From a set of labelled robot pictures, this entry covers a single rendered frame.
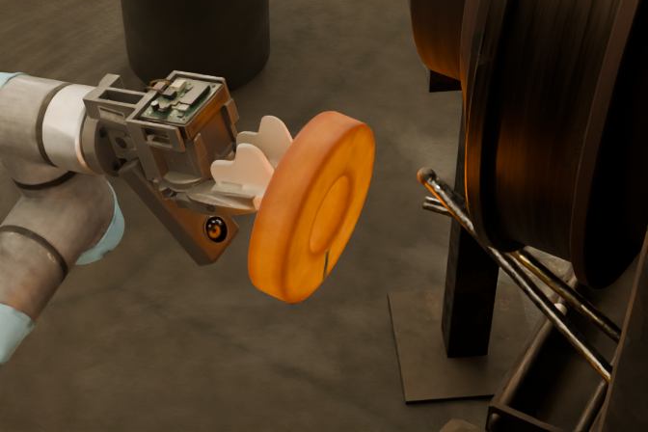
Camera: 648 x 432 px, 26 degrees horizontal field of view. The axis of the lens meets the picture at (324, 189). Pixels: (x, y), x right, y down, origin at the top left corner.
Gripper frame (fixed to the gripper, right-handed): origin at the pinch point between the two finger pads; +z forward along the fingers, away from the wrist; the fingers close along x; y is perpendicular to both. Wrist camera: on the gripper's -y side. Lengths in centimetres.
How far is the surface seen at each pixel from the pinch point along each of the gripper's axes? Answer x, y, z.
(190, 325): 38, -70, -63
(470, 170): -14.2, 18.1, 23.9
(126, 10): 80, -46, -98
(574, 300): -2.2, -3.6, 22.6
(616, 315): 15.4, -23.4, 17.0
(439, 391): 45, -79, -27
